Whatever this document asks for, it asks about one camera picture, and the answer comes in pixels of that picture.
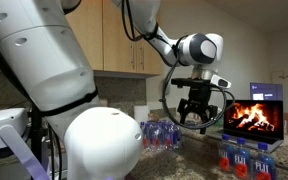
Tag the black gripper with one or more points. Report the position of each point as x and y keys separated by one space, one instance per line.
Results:
x=199 y=95

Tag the plastic wrapped water bottle pack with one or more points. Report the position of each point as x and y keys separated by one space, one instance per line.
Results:
x=160 y=135

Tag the silver laptop showing fireplace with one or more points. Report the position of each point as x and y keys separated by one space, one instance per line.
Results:
x=254 y=118

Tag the small wall ornament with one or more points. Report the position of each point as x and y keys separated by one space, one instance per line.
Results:
x=283 y=76

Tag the Fiji water bottle blue cap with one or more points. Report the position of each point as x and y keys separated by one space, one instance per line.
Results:
x=226 y=156
x=264 y=166
x=242 y=161

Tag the wooden wall cabinet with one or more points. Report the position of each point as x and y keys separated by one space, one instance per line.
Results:
x=84 y=33

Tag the white paper towel roll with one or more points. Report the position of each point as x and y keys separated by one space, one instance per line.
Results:
x=141 y=115

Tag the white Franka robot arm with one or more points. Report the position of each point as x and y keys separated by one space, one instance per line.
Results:
x=34 y=50

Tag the purple screen monitor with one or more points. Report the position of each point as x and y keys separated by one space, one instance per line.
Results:
x=267 y=90

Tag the white VR headset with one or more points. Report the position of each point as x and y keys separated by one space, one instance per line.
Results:
x=4 y=123

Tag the black camera stand pole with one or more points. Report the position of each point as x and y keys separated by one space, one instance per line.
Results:
x=35 y=133

